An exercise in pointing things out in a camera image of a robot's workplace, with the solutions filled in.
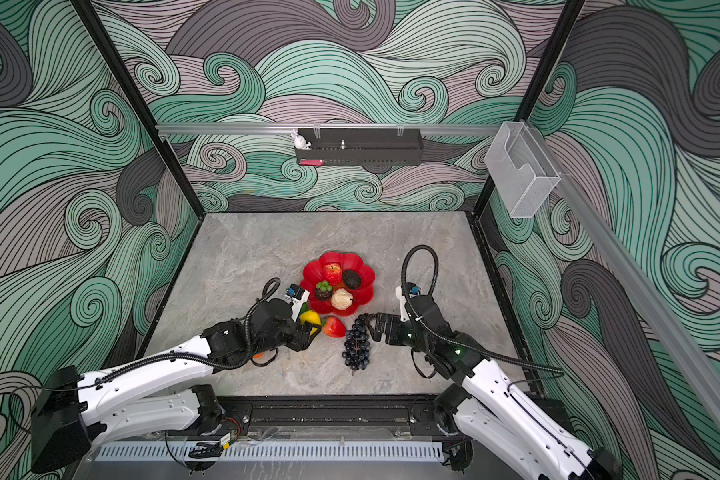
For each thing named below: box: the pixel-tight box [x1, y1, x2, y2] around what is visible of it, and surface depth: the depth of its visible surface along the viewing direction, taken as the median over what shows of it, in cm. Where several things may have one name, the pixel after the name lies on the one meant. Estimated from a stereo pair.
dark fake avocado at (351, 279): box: [343, 269, 361, 290], surface depth 97 cm
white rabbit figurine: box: [290, 128, 311, 150], surface depth 87 cm
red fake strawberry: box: [321, 316, 347, 338], surface depth 87 cm
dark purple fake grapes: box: [342, 313, 371, 375], surface depth 83 cm
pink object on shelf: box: [299, 159, 325, 166], surface depth 92 cm
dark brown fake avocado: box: [316, 280, 333, 301], surface depth 94 cm
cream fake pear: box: [330, 288, 354, 311], surface depth 91 cm
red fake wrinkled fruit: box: [323, 263, 343, 286], surface depth 97 cm
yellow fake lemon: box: [300, 310, 322, 335], surface depth 76 cm
